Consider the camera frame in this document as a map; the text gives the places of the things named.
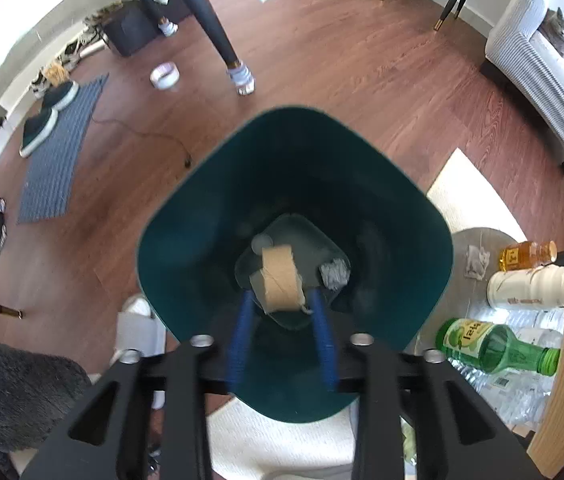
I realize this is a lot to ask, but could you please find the dark shoe with white sole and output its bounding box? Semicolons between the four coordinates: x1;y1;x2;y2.
30;80;80;111
19;107;59;158

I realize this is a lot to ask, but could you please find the black floor box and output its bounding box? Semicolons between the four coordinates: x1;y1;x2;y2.
102;2;160;57

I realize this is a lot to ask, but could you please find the grey ribbed floor mat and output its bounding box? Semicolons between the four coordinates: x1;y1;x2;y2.
16;73;110;225

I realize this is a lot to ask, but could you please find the grey armchair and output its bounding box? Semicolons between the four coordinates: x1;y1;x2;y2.
484;0;564;183

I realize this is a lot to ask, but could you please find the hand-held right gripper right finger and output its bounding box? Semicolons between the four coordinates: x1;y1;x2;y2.
308;287;555;480

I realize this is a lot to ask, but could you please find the silvery paper ball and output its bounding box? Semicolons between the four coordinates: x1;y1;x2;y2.
319;257;352;291

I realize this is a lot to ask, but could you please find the white slipper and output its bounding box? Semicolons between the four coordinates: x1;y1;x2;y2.
112;295;168;408

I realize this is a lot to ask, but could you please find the person's dark fuzzy pants leg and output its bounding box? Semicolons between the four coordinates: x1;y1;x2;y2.
0;331;93;480

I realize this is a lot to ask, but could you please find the amber drink bottle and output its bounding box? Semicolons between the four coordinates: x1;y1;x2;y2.
499;240;559;273

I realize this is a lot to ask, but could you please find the pack of clear water bottles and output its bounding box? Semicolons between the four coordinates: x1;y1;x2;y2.
449;305;564;431

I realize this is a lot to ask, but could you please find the clear tape roll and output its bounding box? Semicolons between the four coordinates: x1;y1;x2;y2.
150;61;181;92

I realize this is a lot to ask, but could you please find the teal trash bin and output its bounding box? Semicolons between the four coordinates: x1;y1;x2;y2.
136;105;455;423

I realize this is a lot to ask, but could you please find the white drink bottle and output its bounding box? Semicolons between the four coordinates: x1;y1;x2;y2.
487;264;564;311

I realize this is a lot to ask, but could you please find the grey cat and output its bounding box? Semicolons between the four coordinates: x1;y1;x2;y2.
539;6;564;59

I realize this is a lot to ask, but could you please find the white tissue piece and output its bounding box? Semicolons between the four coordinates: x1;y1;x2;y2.
464;245;490;281

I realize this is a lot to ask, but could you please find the white round plastic piece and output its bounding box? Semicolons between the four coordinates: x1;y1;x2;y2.
251;232;274;256

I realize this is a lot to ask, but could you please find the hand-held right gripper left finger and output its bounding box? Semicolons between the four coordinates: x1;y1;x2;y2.
14;287;255;480

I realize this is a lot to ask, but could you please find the green glass bottle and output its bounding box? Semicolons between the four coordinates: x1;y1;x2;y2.
434;317;561;376

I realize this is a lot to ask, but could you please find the black floor cable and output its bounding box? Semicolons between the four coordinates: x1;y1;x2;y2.
92;117;193;168

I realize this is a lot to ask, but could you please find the torn-edged cardboard tape core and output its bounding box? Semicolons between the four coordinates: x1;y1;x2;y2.
249;245;309;317

